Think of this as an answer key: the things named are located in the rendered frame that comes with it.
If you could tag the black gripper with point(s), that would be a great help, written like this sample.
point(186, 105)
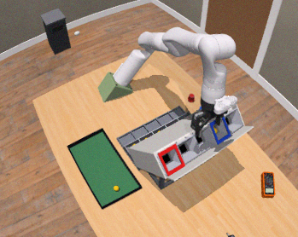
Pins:
point(207, 113)

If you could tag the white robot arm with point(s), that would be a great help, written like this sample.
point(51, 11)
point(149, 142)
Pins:
point(211, 48)

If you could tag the red rectangular frame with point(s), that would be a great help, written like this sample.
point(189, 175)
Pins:
point(162, 161)

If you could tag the orange digital multimeter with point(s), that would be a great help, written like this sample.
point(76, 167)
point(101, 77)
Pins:
point(267, 185)

